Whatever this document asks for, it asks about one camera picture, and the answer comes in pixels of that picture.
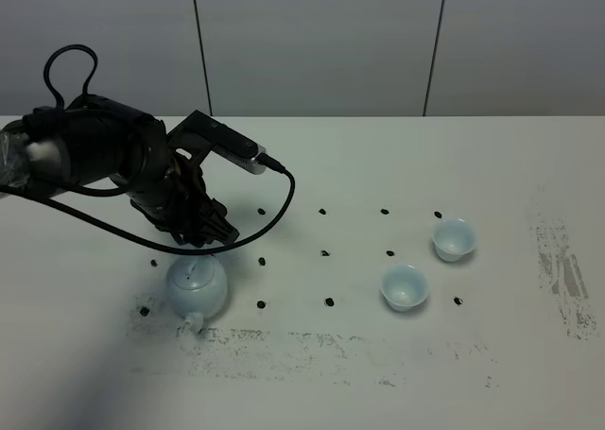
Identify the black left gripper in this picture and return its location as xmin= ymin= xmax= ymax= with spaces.
xmin=123 ymin=115 xmax=237 ymax=249

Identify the pale blue porcelain teapot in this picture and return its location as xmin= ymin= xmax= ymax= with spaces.
xmin=164 ymin=255 xmax=229 ymax=334

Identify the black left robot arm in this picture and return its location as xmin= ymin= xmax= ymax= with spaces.
xmin=6 ymin=95 xmax=239 ymax=248

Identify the near pale blue teacup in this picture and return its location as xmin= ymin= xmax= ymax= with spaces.
xmin=379 ymin=265 xmax=430 ymax=314

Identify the pale blue teacup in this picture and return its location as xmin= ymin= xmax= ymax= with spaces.
xmin=379 ymin=265 xmax=430 ymax=314
xmin=431 ymin=218 xmax=477 ymax=263

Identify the far pale blue teacup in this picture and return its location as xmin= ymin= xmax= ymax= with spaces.
xmin=431 ymin=218 xmax=477 ymax=263

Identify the black left camera cable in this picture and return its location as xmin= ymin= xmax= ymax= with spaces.
xmin=0 ymin=44 xmax=297 ymax=256

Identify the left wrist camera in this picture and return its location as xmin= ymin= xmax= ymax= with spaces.
xmin=167 ymin=111 xmax=266 ymax=175

